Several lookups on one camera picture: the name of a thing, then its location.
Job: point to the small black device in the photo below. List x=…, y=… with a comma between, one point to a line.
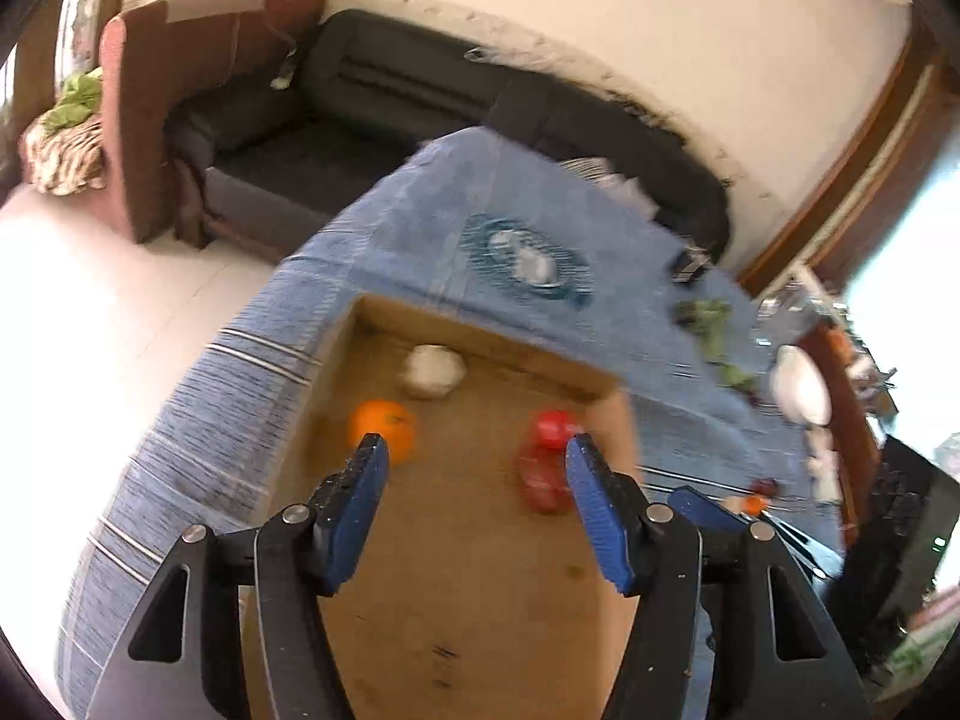
x=689, y=266

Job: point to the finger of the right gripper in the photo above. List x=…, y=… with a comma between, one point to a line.
x=698, y=511

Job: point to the brown armchair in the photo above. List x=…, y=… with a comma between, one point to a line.
x=156, y=55

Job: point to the white bowl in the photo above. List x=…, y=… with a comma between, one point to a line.
x=799, y=389

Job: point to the patterned blanket pile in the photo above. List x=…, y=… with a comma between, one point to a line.
x=64, y=146

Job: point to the blue plaid tablecloth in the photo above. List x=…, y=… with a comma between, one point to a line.
x=481, y=230

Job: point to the black leather sofa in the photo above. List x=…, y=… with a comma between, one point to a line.
x=272, y=156

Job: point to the cardboard tray box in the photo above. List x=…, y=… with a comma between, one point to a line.
x=465, y=603

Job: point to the wooden side cabinet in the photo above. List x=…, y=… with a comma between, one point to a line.
x=854, y=441

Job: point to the red cherry tomato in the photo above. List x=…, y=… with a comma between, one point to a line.
x=553, y=429

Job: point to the green leafy vegetable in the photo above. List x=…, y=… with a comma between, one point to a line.
x=706, y=321

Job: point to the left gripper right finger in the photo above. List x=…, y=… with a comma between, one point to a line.
x=776, y=652

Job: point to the hexagonal sugarcane piece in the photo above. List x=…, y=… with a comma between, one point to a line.
x=432, y=371

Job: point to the dark purple plum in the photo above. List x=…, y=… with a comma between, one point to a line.
x=765, y=487

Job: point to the orange mandarin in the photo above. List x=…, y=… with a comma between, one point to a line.
x=388, y=419
x=754, y=505

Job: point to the white work glove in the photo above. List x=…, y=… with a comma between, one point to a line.
x=823, y=466

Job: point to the large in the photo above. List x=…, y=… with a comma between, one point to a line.
x=542, y=476

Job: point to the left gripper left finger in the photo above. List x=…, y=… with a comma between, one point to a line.
x=180, y=653

